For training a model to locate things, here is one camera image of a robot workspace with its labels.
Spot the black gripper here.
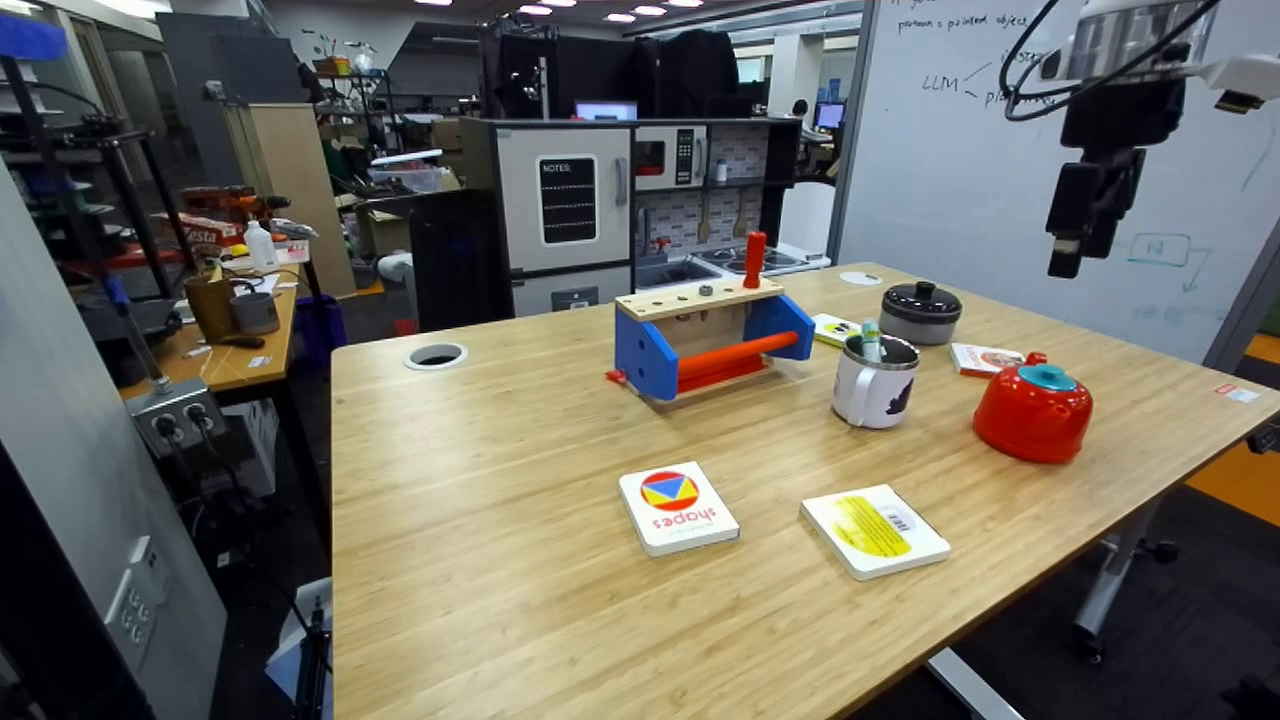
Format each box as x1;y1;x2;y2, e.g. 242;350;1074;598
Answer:
1046;74;1190;284

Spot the white orange numbers book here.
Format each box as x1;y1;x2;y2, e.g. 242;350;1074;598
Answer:
950;340;1034;381

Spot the red teapot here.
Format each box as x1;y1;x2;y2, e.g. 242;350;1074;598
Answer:
968;349;1098;467

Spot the grey pot with black lid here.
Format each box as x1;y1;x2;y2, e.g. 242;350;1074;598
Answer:
876;275;966;350

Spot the white steel mug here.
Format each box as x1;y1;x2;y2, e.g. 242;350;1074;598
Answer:
827;332;926;433

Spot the small green white card book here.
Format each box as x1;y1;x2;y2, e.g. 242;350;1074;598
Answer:
813;311;873;350

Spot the white rounded partition panel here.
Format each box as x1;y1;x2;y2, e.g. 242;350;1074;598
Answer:
778;176;842;265

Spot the white table leg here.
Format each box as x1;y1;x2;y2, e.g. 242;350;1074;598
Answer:
1074;494;1169;661
926;647;1034;720

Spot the red upright wooden peg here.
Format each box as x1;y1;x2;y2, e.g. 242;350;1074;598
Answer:
740;227;771;290

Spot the white book with yellow print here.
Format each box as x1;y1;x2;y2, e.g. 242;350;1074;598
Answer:
795;479;956;585

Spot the orange wooden dowel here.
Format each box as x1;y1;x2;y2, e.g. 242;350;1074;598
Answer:
677;329;805;395

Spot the white toy microwave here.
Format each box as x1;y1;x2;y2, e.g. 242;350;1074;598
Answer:
634;119;713;191

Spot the blue wooden toy toolbox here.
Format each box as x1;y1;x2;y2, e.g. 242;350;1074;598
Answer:
608;275;821;408

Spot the small lit laptop screen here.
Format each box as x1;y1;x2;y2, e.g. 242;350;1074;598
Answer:
573;97;639;126

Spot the white toy oven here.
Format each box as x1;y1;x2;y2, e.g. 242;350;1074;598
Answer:
492;119;639;320

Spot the black low cabinet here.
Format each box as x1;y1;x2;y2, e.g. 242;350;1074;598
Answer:
405;187;517;334

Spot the white spray bottle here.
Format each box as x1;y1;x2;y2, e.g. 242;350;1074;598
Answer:
242;214;280;272

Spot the wooden side table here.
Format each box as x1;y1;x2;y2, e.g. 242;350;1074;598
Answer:
116;257;317;404

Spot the grey power outlet box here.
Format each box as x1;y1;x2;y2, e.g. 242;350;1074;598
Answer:
130;381;232;463

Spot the grey panel with outlet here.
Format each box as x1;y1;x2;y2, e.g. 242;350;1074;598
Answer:
0;155;232;720

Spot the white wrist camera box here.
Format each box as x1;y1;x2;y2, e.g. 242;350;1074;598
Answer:
1203;52;1280;119

